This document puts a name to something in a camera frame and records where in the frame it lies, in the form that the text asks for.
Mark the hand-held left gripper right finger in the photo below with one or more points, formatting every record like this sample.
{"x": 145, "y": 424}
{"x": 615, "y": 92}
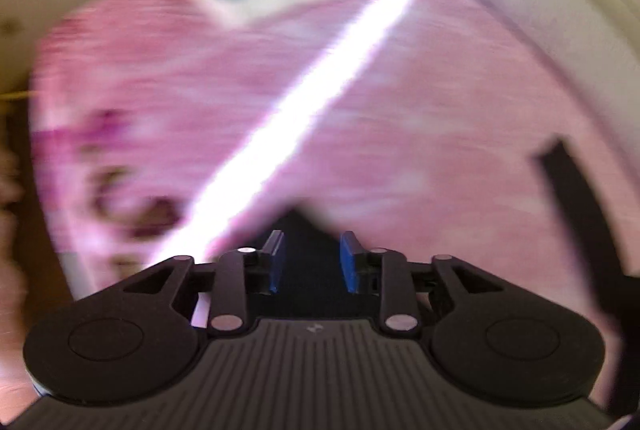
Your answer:
{"x": 350, "y": 266}

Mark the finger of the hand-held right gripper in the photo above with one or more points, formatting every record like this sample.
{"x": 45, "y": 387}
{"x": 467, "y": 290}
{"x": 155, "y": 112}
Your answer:
{"x": 580, "y": 210}

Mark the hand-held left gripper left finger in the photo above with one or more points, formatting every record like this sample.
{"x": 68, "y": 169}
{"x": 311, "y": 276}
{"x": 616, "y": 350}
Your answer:
{"x": 276, "y": 262}

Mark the dark cloth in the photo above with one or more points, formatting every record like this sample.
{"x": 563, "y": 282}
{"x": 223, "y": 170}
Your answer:
{"x": 307, "y": 255}

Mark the pink printed blanket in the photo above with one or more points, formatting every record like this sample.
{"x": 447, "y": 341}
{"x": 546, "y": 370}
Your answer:
{"x": 350, "y": 110}

